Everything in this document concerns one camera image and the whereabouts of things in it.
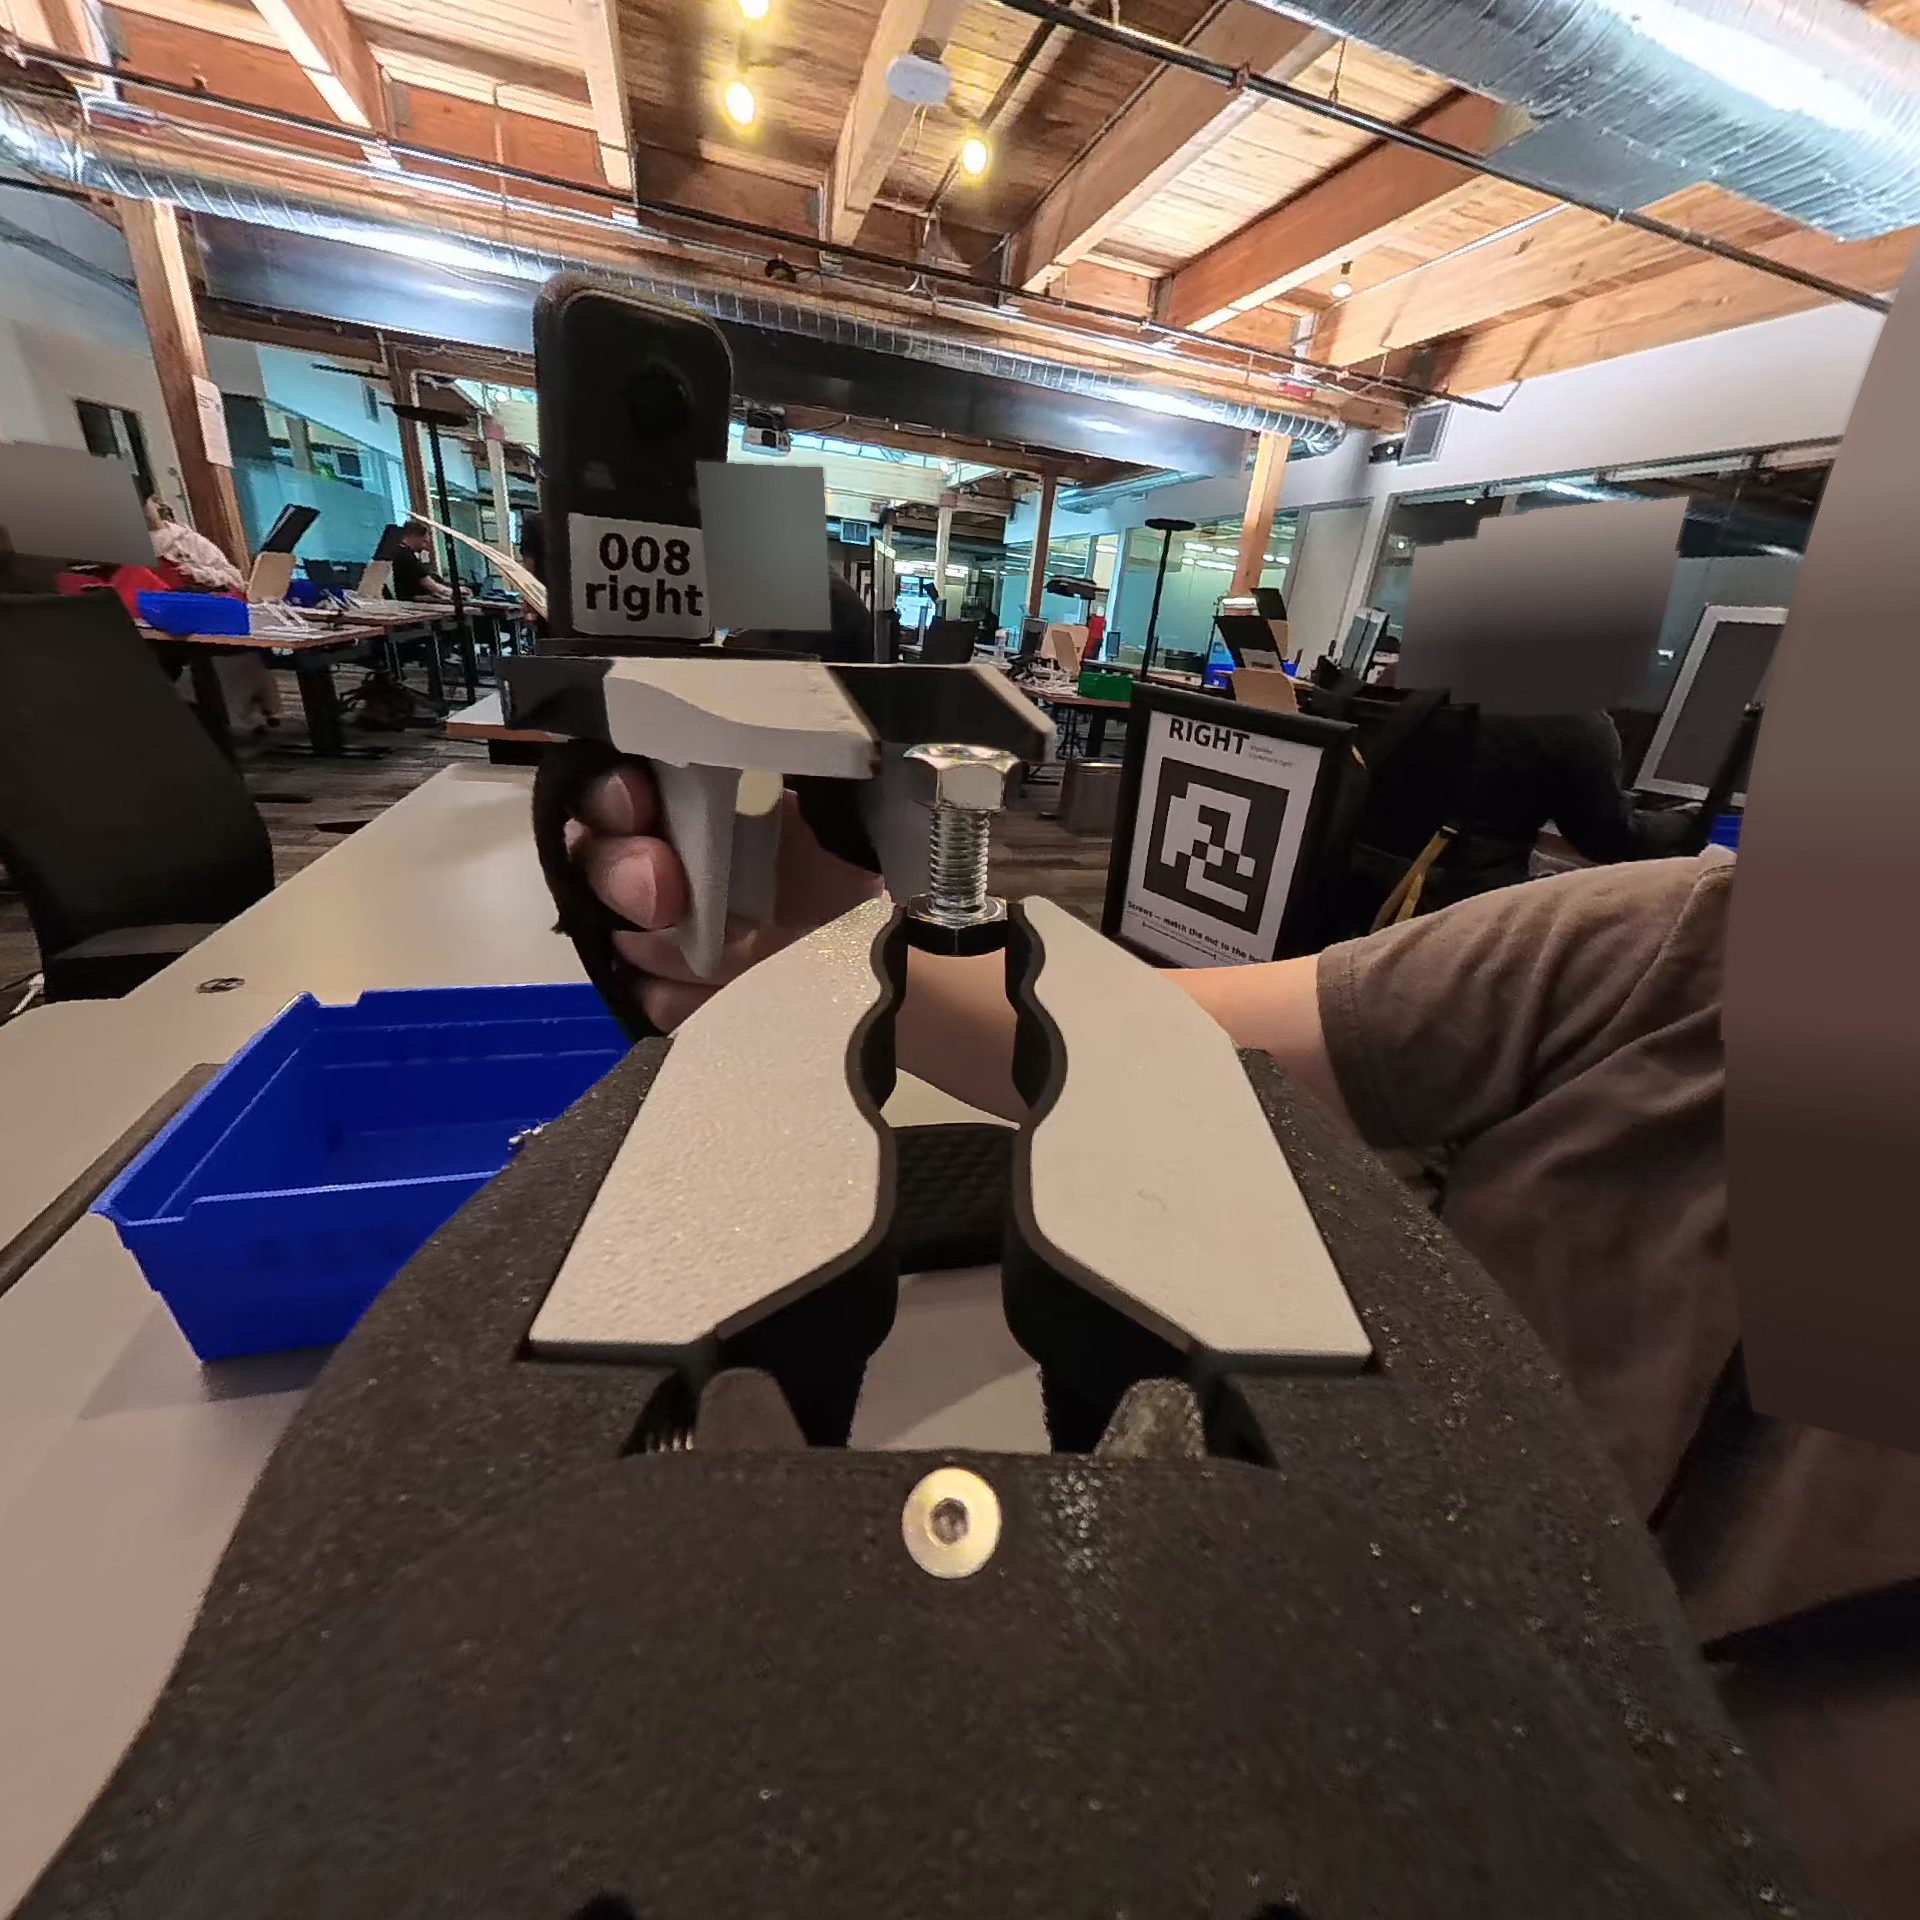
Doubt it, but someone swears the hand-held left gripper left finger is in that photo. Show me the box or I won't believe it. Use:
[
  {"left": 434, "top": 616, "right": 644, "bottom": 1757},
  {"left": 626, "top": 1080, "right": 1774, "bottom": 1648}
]
[{"left": 528, "top": 895, "right": 902, "bottom": 1413}]

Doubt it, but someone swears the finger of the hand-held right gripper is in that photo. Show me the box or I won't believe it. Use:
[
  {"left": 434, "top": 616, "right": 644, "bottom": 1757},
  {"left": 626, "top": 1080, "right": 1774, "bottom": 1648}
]
[
  {"left": 832, "top": 663, "right": 1056, "bottom": 771},
  {"left": 599, "top": 663, "right": 886, "bottom": 782}
]

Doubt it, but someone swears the black textured wrist pad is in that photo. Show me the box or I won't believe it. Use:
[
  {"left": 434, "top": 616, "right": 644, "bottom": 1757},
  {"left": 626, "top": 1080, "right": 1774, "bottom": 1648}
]
[{"left": 895, "top": 1125, "right": 1024, "bottom": 1277}]

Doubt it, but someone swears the grey computer monitor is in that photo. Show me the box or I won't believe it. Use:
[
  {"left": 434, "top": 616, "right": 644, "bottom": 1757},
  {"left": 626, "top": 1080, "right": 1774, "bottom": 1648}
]
[{"left": 1635, "top": 604, "right": 1788, "bottom": 804}]

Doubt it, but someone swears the black floor lamp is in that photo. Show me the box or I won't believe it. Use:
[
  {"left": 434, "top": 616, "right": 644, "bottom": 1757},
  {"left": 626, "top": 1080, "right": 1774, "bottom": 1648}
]
[{"left": 1142, "top": 515, "right": 1202, "bottom": 683}]

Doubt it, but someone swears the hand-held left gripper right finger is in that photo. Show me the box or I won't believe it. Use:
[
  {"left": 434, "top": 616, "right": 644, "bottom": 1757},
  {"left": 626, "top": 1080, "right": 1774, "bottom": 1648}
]
[{"left": 1006, "top": 895, "right": 1376, "bottom": 1403}]

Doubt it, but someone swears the black office chair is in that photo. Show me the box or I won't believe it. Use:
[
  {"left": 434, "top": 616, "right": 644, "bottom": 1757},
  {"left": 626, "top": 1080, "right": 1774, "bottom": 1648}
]
[{"left": 0, "top": 592, "right": 277, "bottom": 1004}]

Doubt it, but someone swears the black framed marker sign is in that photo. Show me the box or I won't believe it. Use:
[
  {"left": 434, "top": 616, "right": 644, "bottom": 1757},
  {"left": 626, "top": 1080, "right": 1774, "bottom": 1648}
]
[{"left": 1102, "top": 682, "right": 1360, "bottom": 970}]

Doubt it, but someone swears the silver hex bolt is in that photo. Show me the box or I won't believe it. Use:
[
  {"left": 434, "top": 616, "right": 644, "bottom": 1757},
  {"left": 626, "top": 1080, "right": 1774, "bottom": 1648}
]
[{"left": 902, "top": 738, "right": 1027, "bottom": 904}]

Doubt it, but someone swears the silver ventilation duct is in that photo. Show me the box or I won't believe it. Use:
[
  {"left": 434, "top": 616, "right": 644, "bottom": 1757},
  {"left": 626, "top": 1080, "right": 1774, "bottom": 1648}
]
[{"left": 1260, "top": 0, "right": 1920, "bottom": 242}]

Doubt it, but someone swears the person's right hand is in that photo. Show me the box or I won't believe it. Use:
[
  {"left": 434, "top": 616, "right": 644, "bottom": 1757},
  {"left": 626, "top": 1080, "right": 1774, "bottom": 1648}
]
[{"left": 566, "top": 760, "right": 1051, "bottom": 1125}]

